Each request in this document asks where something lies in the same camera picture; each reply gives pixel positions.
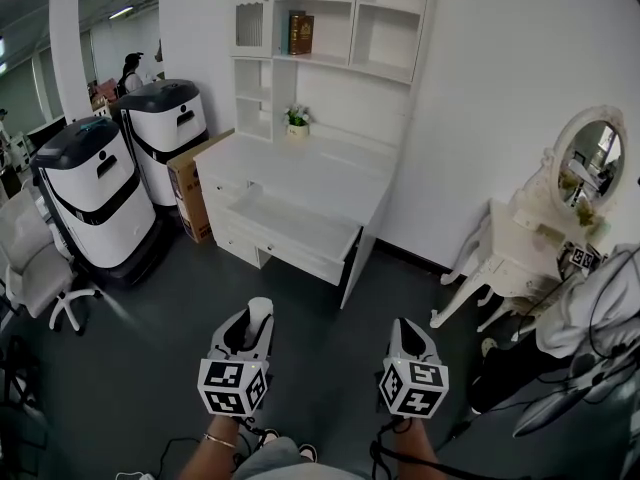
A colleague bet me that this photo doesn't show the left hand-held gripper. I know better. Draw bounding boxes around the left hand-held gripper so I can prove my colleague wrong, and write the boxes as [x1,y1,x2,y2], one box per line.
[197,307,275,418]

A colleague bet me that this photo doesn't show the brown hardcover book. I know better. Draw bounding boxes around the brown hardcover book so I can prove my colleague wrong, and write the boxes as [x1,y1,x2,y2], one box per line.
[289,11,315,57]

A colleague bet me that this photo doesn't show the patterned black and white block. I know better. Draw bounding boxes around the patterned black and white block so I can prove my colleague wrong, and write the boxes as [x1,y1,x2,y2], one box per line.
[564,241,606,274]

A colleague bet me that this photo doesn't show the white office chair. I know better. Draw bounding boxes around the white office chair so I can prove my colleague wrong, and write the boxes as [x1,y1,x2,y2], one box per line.
[0,187,104,337]

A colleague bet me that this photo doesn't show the white and black service robot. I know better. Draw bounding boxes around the white and black service robot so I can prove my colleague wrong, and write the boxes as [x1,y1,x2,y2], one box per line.
[29,116,166,289]
[110,78,210,208]

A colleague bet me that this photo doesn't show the person's left forearm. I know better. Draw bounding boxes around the person's left forearm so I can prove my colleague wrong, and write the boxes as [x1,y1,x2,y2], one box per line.
[177,414,251,480]

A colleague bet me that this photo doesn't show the white carved vanity table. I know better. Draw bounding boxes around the white carved vanity table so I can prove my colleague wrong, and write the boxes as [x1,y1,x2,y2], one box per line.
[429,105,629,332]

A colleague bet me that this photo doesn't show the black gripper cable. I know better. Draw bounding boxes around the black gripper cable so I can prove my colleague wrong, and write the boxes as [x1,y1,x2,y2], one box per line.
[369,417,441,480]
[232,416,266,469]

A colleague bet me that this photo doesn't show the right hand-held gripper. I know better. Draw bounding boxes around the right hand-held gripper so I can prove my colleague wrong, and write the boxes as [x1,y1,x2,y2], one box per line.
[378,317,450,419]

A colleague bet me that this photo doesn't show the white ribbed glass cabinet door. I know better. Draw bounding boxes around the white ribbed glass cabinet door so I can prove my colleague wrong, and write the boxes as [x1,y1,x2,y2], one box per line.
[230,0,276,59]

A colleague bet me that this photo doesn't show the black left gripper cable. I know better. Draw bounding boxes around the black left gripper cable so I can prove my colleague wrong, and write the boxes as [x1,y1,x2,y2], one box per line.
[232,416,266,469]

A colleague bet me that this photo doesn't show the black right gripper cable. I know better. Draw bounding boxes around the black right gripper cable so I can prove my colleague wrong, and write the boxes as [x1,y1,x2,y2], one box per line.
[369,417,441,480]

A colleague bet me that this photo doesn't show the grey shorts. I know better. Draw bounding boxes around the grey shorts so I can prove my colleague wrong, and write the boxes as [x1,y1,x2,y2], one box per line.
[232,436,371,480]

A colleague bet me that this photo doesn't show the brown cardboard box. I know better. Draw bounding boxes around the brown cardboard box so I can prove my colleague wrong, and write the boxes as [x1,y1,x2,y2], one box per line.
[166,128,236,245]

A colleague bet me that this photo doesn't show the small potted flower plant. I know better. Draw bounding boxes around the small potted flower plant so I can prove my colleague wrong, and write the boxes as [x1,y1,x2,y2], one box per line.
[282,103,312,139]

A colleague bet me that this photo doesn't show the grey cloth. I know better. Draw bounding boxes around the grey cloth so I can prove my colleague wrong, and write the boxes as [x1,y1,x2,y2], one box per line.
[514,244,640,439]

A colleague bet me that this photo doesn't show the person's right forearm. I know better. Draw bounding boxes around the person's right forearm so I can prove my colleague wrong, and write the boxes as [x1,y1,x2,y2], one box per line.
[389,416,451,480]

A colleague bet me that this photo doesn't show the wide white desk drawer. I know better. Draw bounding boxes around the wide white desk drawer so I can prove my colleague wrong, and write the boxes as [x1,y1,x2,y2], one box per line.
[227,182,362,287]

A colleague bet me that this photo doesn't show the white desk with hutch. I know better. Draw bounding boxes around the white desk with hutch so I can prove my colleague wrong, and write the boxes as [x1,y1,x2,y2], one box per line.
[193,0,441,310]

